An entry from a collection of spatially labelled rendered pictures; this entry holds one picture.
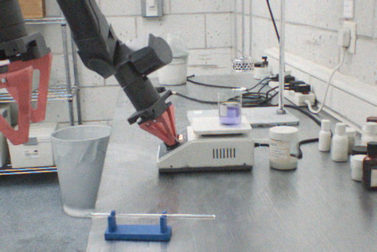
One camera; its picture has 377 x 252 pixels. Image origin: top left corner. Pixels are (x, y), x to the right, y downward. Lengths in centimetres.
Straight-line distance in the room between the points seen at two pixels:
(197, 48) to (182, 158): 249
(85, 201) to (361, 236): 209
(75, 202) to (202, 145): 180
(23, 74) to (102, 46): 49
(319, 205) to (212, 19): 269
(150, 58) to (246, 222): 36
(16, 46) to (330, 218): 57
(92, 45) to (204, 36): 258
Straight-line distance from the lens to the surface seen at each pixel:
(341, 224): 89
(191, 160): 109
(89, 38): 99
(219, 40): 356
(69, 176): 278
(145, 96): 107
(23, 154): 329
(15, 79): 53
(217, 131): 109
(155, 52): 102
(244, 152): 110
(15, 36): 57
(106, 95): 358
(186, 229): 85
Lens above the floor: 111
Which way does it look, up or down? 15 degrees down
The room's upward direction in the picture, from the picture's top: 2 degrees counter-clockwise
